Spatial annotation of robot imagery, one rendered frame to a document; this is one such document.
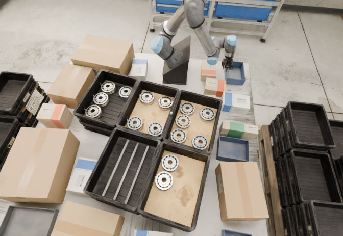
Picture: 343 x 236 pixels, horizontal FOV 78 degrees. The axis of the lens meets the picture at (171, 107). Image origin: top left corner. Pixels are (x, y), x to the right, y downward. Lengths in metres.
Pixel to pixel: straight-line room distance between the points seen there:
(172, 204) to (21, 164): 0.87
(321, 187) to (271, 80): 1.46
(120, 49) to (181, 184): 1.13
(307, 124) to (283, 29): 2.08
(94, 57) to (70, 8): 2.45
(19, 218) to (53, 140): 0.48
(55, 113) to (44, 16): 2.72
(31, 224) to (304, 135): 2.05
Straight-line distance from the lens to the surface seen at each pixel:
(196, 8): 1.29
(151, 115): 1.47
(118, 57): 1.75
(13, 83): 2.51
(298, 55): 3.57
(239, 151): 1.57
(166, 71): 1.70
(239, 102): 1.66
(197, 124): 1.44
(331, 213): 1.97
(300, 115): 2.21
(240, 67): 1.99
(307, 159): 2.16
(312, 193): 2.07
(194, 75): 1.86
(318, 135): 2.18
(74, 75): 1.77
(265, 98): 2.82
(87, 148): 1.59
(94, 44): 1.91
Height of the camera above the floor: 2.09
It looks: 58 degrees down
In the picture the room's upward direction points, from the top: 2 degrees clockwise
